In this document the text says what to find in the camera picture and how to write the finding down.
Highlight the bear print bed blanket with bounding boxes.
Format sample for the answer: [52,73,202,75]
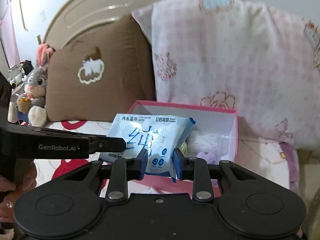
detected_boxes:
[34,121,299,194]

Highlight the pink cardboard box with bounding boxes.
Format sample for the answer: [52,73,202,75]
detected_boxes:
[98,100,239,198]

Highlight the person's left hand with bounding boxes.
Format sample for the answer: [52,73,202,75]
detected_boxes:
[1,163,37,223]

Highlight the brown embroidered pillow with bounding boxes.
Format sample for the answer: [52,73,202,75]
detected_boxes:
[46,15,156,122]

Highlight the grey bunny plush toy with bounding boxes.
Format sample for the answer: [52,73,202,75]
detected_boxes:
[16,43,55,127]

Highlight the blue wet wipes pack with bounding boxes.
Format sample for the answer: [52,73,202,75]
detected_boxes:
[99,114,196,182]

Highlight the pink checked floral pillow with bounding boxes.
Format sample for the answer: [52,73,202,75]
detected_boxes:
[132,0,319,151]

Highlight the purple plush toy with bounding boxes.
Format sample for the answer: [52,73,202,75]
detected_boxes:
[196,151,219,165]

